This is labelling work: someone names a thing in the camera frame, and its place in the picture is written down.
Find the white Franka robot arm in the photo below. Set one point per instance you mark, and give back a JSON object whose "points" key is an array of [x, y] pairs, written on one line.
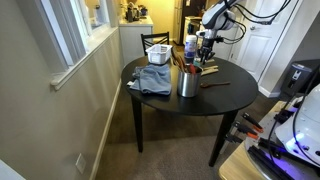
{"points": [[220, 15]]}

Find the black wooden chair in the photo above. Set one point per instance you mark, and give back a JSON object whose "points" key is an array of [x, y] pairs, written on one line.
{"points": [[155, 36]]}

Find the light wooden flat spatula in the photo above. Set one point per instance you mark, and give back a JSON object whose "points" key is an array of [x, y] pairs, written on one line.
{"points": [[210, 71]]}

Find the white blue wipes canister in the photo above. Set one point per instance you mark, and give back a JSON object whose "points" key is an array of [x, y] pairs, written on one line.
{"points": [[190, 46]]}

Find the silver metal tin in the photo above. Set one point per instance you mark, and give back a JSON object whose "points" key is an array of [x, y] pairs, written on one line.
{"points": [[188, 85]]}

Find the black box device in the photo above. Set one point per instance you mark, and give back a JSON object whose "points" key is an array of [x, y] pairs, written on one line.
{"points": [[296, 78]]}

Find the white plastic basket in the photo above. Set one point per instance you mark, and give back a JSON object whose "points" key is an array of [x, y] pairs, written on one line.
{"points": [[158, 53]]}

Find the light wooden spork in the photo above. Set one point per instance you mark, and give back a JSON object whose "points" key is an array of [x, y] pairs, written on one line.
{"points": [[212, 67]]}

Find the silver door knob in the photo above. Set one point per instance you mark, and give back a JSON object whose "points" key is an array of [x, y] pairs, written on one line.
{"points": [[252, 28]]}

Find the metal robot mounting plate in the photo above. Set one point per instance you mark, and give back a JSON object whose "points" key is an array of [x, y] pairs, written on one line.
{"points": [[266, 160]]}

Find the white counter cabinet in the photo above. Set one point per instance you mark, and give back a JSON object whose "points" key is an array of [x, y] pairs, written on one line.
{"points": [[133, 40]]}

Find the white window frame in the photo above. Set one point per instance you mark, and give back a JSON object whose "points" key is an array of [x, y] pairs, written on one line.
{"points": [[66, 40]]}

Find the white panel door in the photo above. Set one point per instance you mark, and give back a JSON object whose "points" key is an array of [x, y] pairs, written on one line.
{"points": [[266, 50]]}

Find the light wooden workbench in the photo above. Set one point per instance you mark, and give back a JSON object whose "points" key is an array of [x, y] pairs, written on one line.
{"points": [[236, 166]]}

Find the black refrigerator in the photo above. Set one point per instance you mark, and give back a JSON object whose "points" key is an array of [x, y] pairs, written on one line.
{"points": [[190, 10]]}

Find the white kitchen cabinet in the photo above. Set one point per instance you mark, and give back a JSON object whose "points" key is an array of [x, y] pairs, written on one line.
{"points": [[223, 46]]}

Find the dark coffee maker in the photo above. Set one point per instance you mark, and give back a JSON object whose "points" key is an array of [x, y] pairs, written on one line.
{"points": [[130, 14]]}

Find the dark wooden spoon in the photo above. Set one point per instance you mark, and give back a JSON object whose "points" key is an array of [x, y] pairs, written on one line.
{"points": [[215, 84]]}

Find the black orange bar clamp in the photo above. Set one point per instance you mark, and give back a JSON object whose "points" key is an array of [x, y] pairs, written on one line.
{"points": [[253, 122], [245, 130]]}

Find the blue cloth towel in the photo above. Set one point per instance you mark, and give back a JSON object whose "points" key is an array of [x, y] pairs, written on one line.
{"points": [[153, 79]]}

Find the white wall outlet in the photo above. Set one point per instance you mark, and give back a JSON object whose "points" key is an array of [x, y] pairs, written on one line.
{"points": [[80, 163]]}

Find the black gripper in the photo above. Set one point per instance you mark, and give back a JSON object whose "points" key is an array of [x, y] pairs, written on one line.
{"points": [[206, 41]]}

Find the red spatula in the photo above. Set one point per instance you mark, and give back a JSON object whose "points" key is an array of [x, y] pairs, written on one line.
{"points": [[192, 68]]}

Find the brown wooden spoon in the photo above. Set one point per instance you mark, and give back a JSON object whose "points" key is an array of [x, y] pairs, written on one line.
{"points": [[175, 58], [182, 63]]}

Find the black round dining table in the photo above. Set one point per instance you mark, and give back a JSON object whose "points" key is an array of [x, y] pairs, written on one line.
{"points": [[220, 96]]}

